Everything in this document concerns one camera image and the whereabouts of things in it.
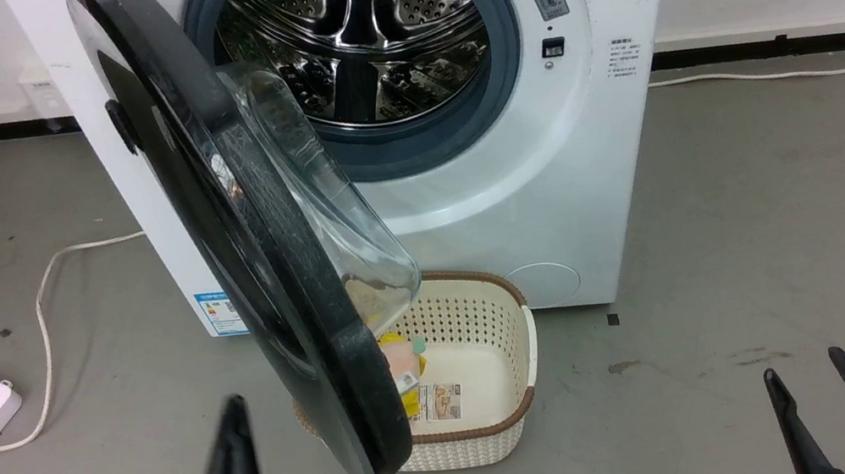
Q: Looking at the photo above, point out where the white power strip cable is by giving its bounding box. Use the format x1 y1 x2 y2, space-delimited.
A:
0 229 179 454

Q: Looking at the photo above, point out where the blue energy label sticker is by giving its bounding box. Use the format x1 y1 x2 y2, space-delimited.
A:
192 284 251 343

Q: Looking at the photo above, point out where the black round glass washer door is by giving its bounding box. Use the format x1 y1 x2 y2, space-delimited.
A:
65 0 456 474

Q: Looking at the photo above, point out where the round white filter cover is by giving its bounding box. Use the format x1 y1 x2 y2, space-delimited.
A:
502 256 585 314

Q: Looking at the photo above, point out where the white text sticker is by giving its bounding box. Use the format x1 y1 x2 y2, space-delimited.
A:
604 33 648 83

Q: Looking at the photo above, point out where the cream laundry basket brown rim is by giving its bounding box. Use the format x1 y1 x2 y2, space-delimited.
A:
275 255 558 474

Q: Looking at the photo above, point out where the paper label with print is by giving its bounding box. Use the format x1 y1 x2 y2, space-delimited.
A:
404 378 467 429

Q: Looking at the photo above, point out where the grey rubber door gasket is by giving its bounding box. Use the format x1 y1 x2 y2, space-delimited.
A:
179 0 542 212

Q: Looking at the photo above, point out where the black door latch socket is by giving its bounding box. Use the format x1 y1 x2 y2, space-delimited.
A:
538 35 569 62

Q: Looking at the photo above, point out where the yellow pink toy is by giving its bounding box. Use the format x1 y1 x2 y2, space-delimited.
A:
375 327 442 425

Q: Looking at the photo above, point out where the white front-load washing machine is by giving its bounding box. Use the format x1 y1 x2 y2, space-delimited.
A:
5 0 741 395

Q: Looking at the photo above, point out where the thin white floor cable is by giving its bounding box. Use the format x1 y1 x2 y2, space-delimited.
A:
646 48 845 107

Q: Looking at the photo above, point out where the stainless steel washer drum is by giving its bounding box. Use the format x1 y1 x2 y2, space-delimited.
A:
209 0 502 152

